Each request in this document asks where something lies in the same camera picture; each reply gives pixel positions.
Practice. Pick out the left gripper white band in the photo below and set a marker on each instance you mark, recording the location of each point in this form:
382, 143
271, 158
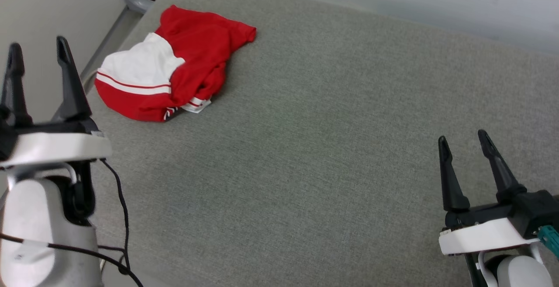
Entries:
52, 147

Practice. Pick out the red and white garment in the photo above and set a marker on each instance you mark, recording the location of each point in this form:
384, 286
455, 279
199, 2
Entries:
201, 42

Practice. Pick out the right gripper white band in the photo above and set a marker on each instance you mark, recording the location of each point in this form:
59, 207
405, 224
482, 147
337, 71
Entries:
480, 236

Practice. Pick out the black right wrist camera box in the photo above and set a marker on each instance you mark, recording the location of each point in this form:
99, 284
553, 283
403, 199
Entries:
535, 210

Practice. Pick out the grey fabric sofa cushion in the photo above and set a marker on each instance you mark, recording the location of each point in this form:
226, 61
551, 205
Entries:
305, 147

